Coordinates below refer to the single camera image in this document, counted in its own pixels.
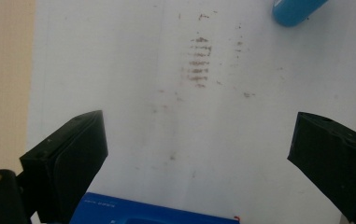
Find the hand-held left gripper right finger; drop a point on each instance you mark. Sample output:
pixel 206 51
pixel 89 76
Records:
pixel 334 165

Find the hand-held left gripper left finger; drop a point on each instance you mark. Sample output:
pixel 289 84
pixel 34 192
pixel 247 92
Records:
pixel 63 165

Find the blue cardboard box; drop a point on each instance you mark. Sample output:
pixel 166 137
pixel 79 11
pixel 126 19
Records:
pixel 153 211

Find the blue bottle with white cap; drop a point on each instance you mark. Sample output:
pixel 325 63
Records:
pixel 294 11

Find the white table mat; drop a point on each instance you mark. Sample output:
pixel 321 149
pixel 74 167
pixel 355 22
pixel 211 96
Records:
pixel 197 124

